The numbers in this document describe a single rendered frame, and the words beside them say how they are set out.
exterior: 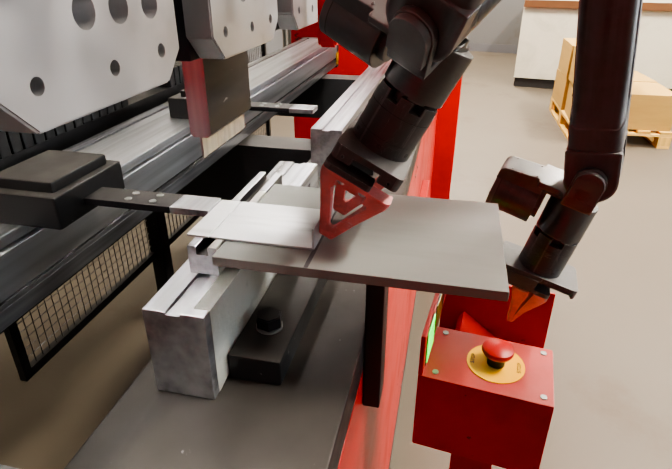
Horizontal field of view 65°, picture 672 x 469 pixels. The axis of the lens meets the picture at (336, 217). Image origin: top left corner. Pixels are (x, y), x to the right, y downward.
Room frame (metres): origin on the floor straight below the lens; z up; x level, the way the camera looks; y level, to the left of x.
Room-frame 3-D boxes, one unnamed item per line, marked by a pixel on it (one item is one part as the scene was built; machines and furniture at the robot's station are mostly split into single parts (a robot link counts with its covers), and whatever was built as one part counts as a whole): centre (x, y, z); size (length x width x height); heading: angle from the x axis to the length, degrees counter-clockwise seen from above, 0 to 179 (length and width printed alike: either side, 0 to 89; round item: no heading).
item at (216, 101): (0.51, 0.11, 1.13); 0.10 x 0.02 x 0.10; 167
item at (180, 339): (0.56, 0.10, 0.92); 0.39 x 0.06 x 0.10; 167
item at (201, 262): (0.53, 0.11, 0.99); 0.20 x 0.03 x 0.03; 167
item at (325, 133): (1.74, -0.17, 0.92); 1.68 x 0.06 x 0.10; 167
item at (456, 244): (0.47, -0.03, 1.00); 0.26 x 0.18 x 0.01; 77
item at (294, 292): (0.53, 0.05, 0.89); 0.30 x 0.05 x 0.03; 167
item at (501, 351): (0.52, -0.20, 0.79); 0.04 x 0.04 x 0.04
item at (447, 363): (0.57, -0.21, 0.75); 0.20 x 0.16 x 0.18; 161
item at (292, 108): (0.97, 0.16, 1.01); 0.26 x 0.12 x 0.05; 77
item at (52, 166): (0.55, 0.26, 1.01); 0.26 x 0.12 x 0.05; 77
